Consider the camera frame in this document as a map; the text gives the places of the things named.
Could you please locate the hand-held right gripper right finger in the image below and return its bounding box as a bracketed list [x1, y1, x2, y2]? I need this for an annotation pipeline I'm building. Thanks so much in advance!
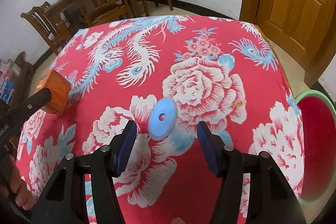
[197, 122, 306, 224]

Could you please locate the red floral tablecloth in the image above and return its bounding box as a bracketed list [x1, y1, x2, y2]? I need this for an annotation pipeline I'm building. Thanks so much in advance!
[16, 15, 305, 224]

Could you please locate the stack of colourful boxes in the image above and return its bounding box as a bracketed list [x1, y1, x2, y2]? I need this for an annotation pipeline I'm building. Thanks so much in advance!
[0, 59, 16, 102]

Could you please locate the brown wooden panel door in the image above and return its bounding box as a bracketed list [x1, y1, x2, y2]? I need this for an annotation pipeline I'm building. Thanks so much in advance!
[240, 0, 336, 88]

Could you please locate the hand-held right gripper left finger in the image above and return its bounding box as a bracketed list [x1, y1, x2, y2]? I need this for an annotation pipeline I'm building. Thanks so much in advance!
[30, 120, 138, 224]

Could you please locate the blue plastic piece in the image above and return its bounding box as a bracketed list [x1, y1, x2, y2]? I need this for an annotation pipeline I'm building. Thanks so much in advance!
[148, 97, 177, 141]

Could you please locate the orange cardboard box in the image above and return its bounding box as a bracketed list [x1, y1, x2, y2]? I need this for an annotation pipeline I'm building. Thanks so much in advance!
[35, 69, 72, 115]

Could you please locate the dark wooden furniture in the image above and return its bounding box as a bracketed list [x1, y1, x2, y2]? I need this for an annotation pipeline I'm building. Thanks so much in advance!
[0, 51, 34, 109]

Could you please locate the person's left hand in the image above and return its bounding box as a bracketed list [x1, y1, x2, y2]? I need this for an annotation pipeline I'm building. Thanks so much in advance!
[0, 154, 36, 211]

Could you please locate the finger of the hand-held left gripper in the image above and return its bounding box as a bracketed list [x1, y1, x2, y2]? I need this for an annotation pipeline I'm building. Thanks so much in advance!
[7, 88, 52, 122]

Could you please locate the red basin with green rim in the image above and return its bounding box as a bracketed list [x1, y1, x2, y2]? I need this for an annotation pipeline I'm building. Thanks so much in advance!
[294, 90, 336, 202]

